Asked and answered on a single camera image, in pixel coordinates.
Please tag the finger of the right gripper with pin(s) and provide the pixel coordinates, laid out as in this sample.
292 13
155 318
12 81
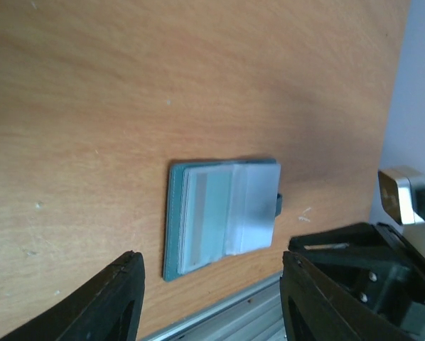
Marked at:
376 265

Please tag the teal card with stripe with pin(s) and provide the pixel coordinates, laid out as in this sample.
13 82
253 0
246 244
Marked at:
204 221

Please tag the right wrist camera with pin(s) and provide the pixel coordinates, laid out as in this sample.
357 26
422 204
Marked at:
402 194

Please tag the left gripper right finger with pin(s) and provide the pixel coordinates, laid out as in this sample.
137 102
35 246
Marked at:
316 308

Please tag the aluminium front rail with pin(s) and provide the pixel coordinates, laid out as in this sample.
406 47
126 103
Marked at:
252 314

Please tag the teal card holder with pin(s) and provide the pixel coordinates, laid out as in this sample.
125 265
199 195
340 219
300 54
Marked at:
255 202

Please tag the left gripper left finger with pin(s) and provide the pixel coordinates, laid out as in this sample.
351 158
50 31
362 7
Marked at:
107 307

